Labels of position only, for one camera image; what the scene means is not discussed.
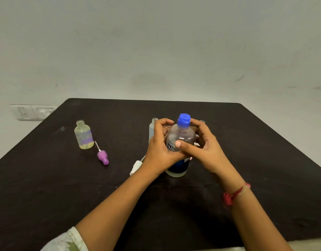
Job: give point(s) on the person's left hand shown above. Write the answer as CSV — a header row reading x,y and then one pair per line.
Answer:
x,y
157,156

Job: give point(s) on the person's right hand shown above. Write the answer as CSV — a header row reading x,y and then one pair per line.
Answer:
x,y
210,154

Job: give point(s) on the white spray cap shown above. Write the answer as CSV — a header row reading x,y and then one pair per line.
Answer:
x,y
136,165

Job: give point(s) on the large clear bottle blue label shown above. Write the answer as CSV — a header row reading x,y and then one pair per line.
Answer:
x,y
180,138

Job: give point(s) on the blue screw cap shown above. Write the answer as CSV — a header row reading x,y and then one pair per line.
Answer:
x,y
183,120

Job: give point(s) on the purple spray cap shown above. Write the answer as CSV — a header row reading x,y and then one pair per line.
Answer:
x,y
103,157

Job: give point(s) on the small round bottle purple print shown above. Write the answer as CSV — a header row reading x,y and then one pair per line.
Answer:
x,y
84,137

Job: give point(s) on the person's left forearm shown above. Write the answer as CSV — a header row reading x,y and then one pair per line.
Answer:
x,y
116,211

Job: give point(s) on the red thread wristband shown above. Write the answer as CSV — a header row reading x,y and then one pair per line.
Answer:
x,y
228,198

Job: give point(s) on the white plug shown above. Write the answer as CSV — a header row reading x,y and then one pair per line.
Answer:
x,y
45,111

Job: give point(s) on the green floral left sleeve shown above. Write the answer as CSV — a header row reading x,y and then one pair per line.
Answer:
x,y
66,241

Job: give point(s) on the white wall socket panel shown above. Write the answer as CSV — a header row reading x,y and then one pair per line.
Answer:
x,y
25,112

